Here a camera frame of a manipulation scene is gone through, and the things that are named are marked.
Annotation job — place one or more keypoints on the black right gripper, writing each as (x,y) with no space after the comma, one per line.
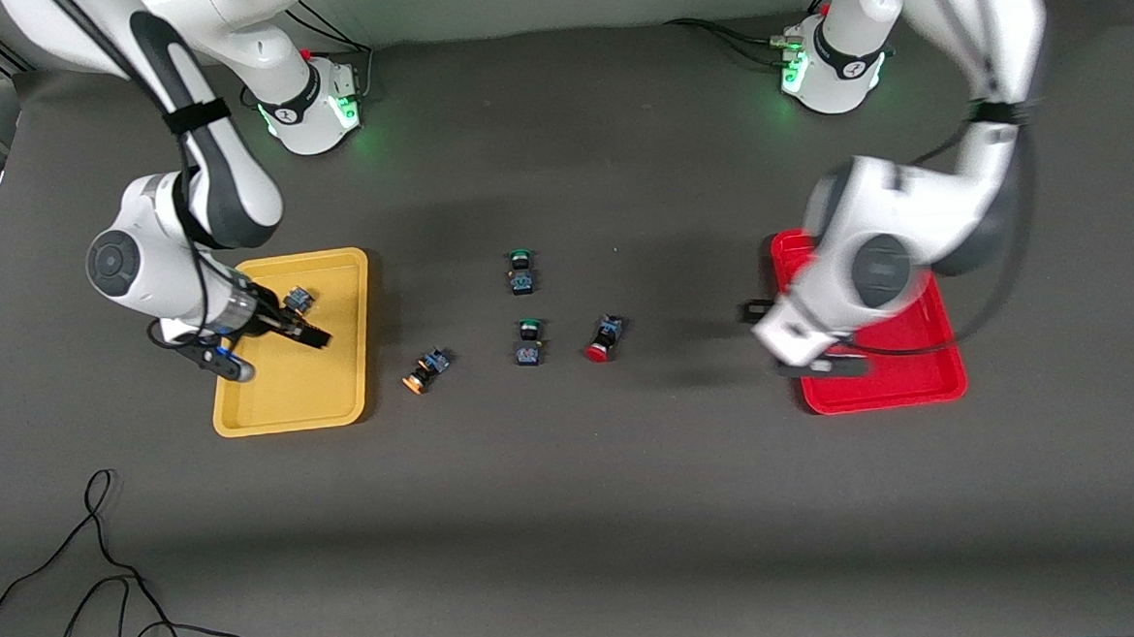
(269,320)

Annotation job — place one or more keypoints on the yellow push button switch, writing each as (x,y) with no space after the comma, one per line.
(428,369)
(299,299)

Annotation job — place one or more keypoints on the red push button switch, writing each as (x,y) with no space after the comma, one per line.
(605,339)

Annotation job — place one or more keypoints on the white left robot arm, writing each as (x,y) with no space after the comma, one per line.
(912,232)

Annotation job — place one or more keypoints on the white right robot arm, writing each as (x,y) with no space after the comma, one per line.
(220,181)

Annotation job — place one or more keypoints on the yellow plastic tray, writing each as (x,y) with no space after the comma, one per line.
(323,389)

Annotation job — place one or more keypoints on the red plastic tray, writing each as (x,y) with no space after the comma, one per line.
(910,378)

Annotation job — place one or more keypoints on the green push button switch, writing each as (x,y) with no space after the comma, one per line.
(522,274)
(529,345)

